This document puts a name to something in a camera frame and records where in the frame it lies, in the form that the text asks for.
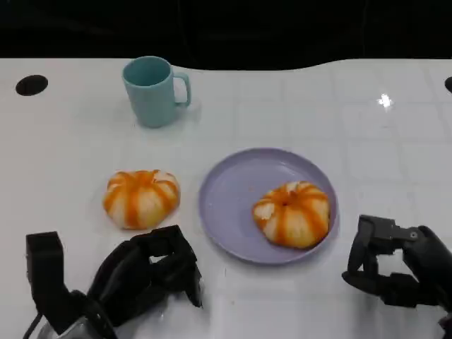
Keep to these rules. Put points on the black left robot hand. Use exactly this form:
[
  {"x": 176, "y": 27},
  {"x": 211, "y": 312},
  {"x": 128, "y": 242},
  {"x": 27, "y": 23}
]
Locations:
[{"x": 130, "y": 275}]

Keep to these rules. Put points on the orange white toy bread roll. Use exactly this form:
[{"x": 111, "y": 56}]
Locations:
[
  {"x": 141, "y": 203},
  {"x": 293, "y": 215}
]

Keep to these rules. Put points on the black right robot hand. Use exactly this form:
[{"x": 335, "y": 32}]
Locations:
[{"x": 423, "y": 268}]

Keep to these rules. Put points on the lilac plate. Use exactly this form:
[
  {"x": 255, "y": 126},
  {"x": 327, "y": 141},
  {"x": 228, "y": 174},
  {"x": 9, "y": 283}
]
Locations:
[{"x": 229, "y": 201}]

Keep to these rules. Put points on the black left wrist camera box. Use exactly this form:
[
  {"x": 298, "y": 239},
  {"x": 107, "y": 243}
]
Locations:
[{"x": 46, "y": 268}]

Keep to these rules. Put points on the pale green mug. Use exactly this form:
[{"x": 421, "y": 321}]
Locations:
[{"x": 152, "y": 94}]

